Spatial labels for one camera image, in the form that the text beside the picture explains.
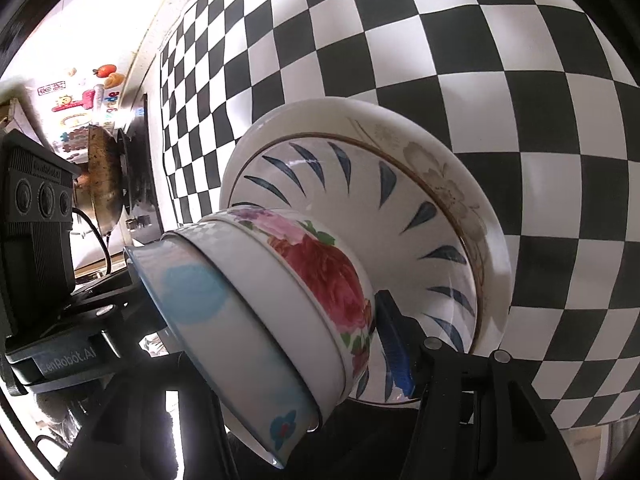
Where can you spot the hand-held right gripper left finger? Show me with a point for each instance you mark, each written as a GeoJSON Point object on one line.
{"type": "Point", "coordinates": [200, 430]}

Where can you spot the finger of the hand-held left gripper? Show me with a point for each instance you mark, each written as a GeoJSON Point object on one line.
{"type": "Point", "coordinates": [107, 316]}

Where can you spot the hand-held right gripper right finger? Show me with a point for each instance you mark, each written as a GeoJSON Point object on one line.
{"type": "Point", "coordinates": [400, 365]}

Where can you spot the blue-patterned bowl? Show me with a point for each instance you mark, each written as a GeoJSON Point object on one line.
{"type": "Point", "coordinates": [200, 305]}

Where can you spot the rose-patterned bowl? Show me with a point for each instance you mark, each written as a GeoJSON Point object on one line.
{"type": "Point", "coordinates": [320, 270]}

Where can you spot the blue-striped white plate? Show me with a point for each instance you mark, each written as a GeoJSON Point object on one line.
{"type": "Point", "coordinates": [400, 220]}

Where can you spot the white floral plate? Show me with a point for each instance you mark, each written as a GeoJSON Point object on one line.
{"type": "Point", "coordinates": [450, 185]}

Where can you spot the metal wok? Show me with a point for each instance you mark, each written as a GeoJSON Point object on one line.
{"type": "Point", "coordinates": [105, 180]}

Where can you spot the black and white checkered tablecloth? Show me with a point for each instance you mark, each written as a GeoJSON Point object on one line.
{"type": "Point", "coordinates": [450, 50]}

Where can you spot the colourful wall sticker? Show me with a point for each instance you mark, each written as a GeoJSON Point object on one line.
{"type": "Point", "coordinates": [75, 105]}

